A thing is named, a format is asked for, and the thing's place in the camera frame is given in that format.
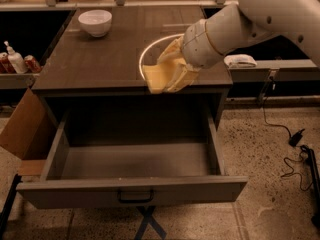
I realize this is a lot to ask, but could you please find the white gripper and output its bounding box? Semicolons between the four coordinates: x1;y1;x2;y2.
157;19;223;93

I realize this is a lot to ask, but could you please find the yellow sponge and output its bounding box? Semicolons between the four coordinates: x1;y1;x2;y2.
142;64;173;94

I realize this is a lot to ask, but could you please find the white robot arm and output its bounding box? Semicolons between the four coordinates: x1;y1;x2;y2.
158;0;320;92

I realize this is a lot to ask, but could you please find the grey open drawer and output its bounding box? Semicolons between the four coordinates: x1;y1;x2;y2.
18;107;248;209

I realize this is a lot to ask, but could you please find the folded white cloth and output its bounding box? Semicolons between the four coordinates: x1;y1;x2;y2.
224;54;257;68

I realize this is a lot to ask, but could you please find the dark wooden cabinet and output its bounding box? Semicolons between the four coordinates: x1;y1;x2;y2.
32;6;232;132

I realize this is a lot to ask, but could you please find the white ceramic bowl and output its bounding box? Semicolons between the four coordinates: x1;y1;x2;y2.
78;9;112;37

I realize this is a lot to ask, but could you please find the black power adapter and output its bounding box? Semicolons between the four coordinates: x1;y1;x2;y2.
289;129;304;147

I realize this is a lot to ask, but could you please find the red soda can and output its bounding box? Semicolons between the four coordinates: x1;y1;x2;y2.
24;55;42;73

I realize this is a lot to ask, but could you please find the white soap dispenser bottle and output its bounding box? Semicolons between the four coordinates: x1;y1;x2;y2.
4;41;28;74

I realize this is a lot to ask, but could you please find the red can at edge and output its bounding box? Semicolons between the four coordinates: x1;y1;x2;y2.
0;52;15;74

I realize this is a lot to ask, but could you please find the black stand at right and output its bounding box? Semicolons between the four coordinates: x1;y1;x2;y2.
301;145;320;229

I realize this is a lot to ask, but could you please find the black bar at left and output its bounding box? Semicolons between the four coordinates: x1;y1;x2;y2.
0;174;21;240

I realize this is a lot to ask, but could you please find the black cable on floor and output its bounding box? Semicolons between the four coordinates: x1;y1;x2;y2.
261;77;314;192

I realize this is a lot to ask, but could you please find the black drawer handle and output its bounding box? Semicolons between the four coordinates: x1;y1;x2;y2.
117;190;154;204

